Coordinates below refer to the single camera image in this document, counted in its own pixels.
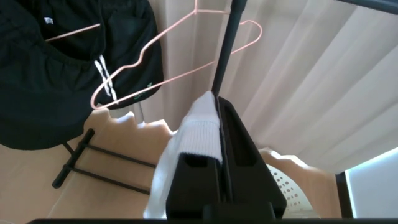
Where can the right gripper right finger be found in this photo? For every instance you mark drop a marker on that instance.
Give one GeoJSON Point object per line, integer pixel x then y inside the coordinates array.
{"type": "Point", "coordinates": [255, 186]}

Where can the white laundry basket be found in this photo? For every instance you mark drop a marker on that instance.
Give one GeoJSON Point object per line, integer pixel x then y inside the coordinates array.
{"type": "Point", "coordinates": [289, 189]}

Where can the black clothes rack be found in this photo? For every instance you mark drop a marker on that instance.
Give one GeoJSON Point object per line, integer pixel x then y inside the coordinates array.
{"type": "Point", "coordinates": [228, 46]}

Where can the white garment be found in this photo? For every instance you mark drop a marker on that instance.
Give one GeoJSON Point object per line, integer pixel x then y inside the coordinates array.
{"type": "Point", "coordinates": [199, 133]}

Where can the beige curtain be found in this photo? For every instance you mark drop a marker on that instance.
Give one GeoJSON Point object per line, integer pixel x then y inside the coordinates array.
{"type": "Point", "coordinates": [311, 77]}

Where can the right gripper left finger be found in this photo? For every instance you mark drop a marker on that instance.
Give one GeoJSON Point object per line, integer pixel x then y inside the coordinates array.
{"type": "Point", "coordinates": [192, 186]}

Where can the black shorts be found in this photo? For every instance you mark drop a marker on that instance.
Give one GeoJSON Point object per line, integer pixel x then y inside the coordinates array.
{"type": "Point", "coordinates": [46, 93]}

